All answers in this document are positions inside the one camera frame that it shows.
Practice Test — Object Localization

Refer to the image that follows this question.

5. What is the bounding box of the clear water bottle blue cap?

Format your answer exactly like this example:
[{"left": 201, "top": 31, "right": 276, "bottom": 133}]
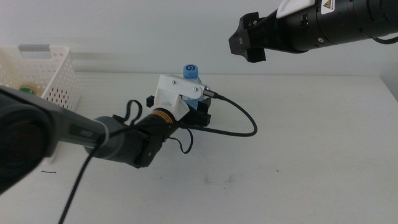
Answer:
[{"left": 181, "top": 63, "right": 206, "bottom": 110}]

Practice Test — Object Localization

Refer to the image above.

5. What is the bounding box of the yellow tea bottle white cap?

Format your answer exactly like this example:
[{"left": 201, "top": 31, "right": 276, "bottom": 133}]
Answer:
[{"left": 18, "top": 83, "right": 39, "bottom": 96}]

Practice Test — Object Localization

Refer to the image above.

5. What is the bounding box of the white perforated plastic basket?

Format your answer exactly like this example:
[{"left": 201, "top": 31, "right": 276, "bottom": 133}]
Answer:
[{"left": 0, "top": 44, "right": 81, "bottom": 165}]

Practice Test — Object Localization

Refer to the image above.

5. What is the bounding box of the thick black braided cable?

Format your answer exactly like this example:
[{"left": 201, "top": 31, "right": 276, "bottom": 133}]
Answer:
[{"left": 57, "top": 87, "right": 259, "bottom": 224}]

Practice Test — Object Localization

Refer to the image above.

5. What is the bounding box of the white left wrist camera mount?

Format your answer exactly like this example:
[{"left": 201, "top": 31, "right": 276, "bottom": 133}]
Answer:
[{"left": 149, "top": 73, "right": 211, "bottom": 122}]

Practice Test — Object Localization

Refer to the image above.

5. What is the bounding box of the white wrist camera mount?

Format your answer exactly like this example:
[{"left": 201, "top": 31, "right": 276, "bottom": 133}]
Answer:
[
  {"left": 275, "top": 0, "right": 316, "bottom": 19},
  {"left": 149, "top": 73, "right": 211, "bottom": 122}
]

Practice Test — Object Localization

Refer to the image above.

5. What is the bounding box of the thin black cable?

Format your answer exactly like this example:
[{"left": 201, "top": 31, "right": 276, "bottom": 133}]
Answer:
[{"left": 123, "top": 99, "right": 195, "bottom": 155}]

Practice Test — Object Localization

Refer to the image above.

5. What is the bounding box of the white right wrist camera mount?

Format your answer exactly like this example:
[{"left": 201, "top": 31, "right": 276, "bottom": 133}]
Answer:
[{"left": 275, "top": 0, "right": 316, "bottom": 19}]

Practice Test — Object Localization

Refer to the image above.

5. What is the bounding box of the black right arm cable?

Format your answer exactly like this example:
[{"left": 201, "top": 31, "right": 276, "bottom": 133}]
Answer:
[{"left": 371, "top": 34, "right": 398, "bottom": 45}]

